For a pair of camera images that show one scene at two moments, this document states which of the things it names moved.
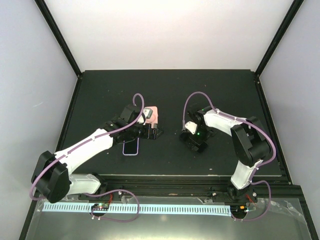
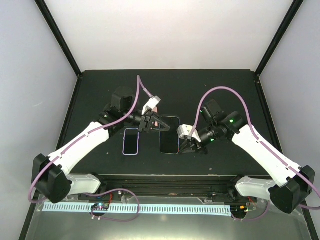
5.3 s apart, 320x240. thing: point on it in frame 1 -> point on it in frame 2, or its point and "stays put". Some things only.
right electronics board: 238,210 stays put
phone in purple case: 131,148 stays put
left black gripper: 154,135 -> 146,122
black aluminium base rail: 276,187 stays put
